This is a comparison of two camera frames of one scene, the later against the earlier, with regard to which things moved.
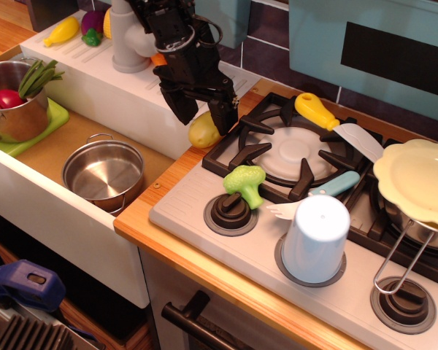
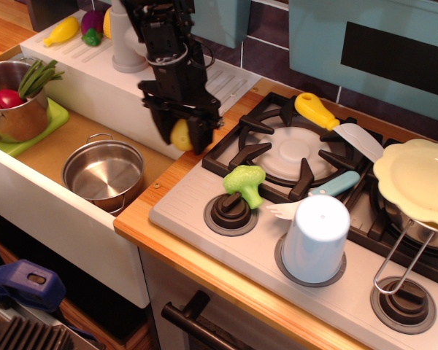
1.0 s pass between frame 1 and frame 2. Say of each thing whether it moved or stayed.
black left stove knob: stayed
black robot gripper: moved
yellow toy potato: moved
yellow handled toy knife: stayed
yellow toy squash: stayed
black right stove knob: stayed
